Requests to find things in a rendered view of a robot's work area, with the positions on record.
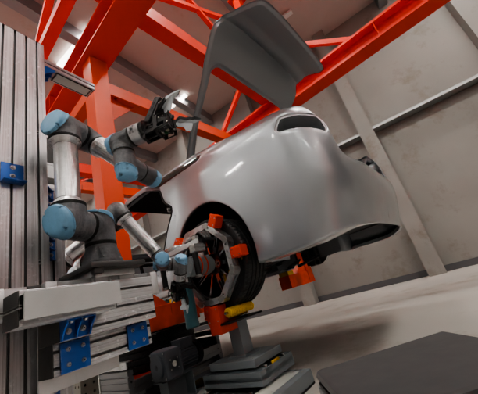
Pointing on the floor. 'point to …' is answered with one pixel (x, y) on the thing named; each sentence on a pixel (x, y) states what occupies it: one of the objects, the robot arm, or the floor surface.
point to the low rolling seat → (421, 368)
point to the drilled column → (87, 386)
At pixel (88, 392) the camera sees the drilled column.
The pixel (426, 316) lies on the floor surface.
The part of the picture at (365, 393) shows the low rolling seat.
